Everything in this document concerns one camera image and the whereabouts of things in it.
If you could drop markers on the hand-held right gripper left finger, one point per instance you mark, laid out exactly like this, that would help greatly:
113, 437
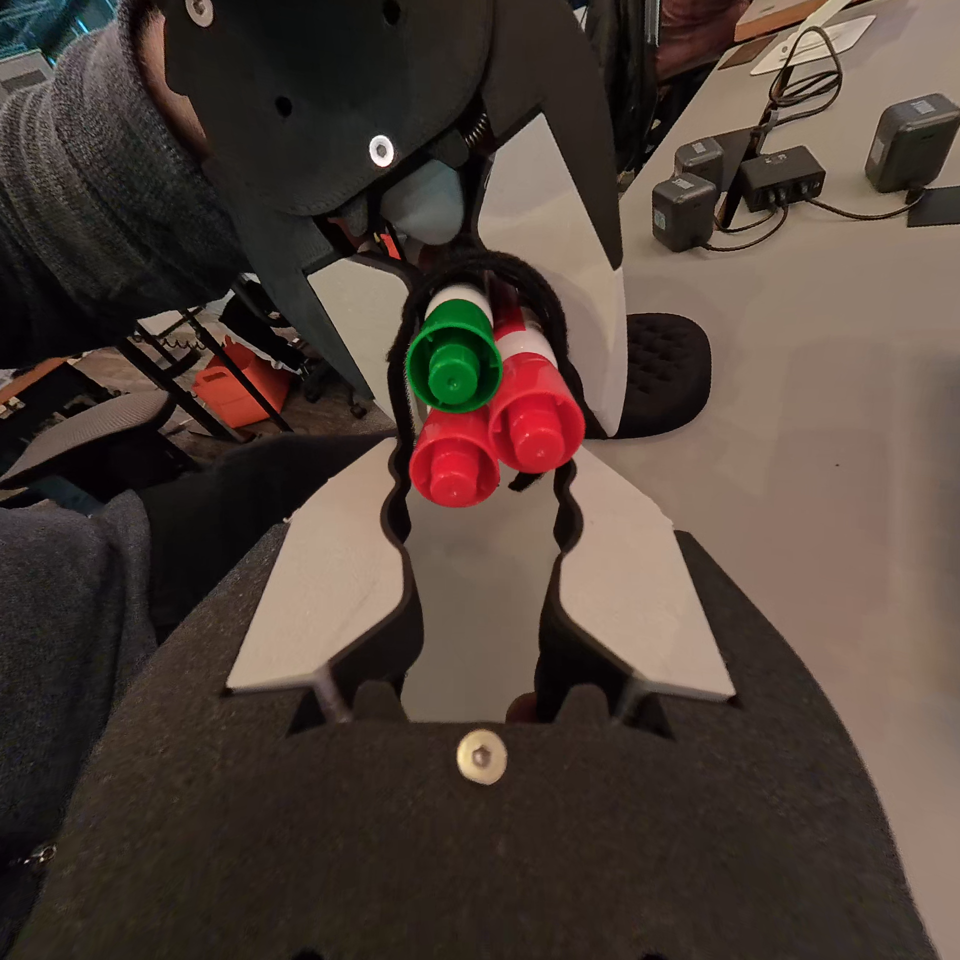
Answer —
322, 585

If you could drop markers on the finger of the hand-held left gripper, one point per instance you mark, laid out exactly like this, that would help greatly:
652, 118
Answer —
360, 315
555, 225

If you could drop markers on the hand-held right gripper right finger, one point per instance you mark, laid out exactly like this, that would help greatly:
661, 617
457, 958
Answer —
637, 592

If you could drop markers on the green marker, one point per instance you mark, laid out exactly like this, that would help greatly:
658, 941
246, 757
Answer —
450, 360

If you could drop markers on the red marker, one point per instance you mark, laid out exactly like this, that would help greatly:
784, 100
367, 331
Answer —
454, 465
536, 420

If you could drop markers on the person's left forearm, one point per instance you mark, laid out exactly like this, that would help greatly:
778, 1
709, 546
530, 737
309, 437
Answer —
75, 210

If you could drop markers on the person's left hand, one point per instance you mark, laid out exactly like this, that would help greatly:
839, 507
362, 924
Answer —
154, 60

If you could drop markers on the orange plastic box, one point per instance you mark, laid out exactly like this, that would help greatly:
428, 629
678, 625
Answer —
240, 390

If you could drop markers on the black jacket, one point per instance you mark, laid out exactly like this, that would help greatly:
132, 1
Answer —
622, 82

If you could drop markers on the black mesh pad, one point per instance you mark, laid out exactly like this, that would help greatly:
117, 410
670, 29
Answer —
667, 375

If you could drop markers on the black upright stand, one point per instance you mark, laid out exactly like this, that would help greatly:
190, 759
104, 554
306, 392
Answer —
739, 150

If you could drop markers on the black hub box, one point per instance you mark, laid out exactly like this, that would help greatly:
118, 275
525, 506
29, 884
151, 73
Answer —
780, 180

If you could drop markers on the person's dark clothing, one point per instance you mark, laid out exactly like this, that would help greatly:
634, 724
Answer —
60, 637

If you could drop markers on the grey office chair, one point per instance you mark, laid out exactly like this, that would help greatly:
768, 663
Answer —
82, 435

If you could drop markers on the white flat pad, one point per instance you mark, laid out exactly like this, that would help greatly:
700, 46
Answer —
814, 45

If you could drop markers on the large black charger block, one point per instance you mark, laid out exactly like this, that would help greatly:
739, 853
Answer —
911, 142

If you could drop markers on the black flat card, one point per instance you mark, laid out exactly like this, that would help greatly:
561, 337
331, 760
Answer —
934, 206

